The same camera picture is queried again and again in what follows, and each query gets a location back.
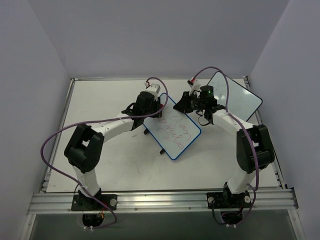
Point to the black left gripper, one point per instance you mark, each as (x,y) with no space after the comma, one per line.
(155,107)

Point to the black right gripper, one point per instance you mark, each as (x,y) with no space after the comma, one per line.
(185,104)

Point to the blue-framed whiteboard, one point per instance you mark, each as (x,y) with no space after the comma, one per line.
(174,131)

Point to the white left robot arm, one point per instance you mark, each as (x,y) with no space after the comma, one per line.
(84,148)

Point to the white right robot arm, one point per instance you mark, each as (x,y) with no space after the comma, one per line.
(254,148)

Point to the black-framed whiteboard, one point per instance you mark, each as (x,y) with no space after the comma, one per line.
(241,102)

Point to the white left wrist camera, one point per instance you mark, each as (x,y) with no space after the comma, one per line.
(153,89)

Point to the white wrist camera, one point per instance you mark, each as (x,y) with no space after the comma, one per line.
(153,89)
(194,85)

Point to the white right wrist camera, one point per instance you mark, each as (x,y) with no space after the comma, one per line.
(194,85)

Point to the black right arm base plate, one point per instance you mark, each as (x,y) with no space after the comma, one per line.
(220,200)

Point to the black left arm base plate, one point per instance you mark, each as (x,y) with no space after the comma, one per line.
(82,203)

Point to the aluminium front rail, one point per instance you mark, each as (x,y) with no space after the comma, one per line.
(160,202)

